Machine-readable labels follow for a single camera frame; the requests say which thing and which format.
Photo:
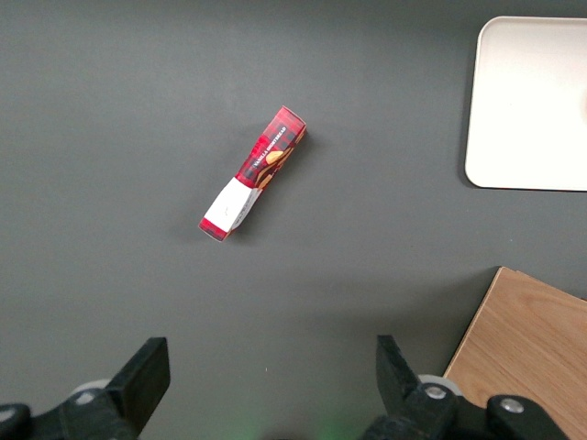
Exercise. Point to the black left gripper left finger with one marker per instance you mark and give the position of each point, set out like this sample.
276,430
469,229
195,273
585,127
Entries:
140,380

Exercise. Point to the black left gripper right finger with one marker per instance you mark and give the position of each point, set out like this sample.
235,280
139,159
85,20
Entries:
396,380

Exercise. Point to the red plaid cookie box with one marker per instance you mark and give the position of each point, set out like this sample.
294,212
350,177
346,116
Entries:
270,151

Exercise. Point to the cream plastic tray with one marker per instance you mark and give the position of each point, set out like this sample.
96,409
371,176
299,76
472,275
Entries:
527,105

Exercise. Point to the wooden two-drawer cabinet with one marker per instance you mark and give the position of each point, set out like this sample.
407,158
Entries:
527,348

